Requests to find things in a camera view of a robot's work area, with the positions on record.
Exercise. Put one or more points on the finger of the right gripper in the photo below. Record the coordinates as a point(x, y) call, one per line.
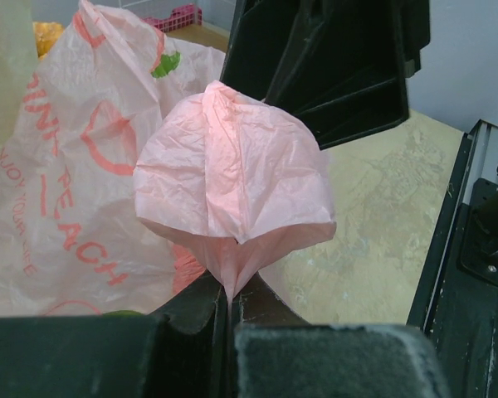
point(341, 67)

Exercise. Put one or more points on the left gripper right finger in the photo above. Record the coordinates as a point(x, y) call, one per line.
point(276, 353)

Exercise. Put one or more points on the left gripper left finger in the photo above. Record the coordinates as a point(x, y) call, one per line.
point(175, 351)

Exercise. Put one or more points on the pink plastic grocery bag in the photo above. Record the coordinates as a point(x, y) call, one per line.
point(131, 164)

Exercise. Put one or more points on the cream canvas tote bag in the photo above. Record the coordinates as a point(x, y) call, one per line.
point(18, 59)

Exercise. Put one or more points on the small pink basket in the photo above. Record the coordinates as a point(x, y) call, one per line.
point(179, 18)

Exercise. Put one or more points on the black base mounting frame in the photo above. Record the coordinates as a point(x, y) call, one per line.
point(456, 301)

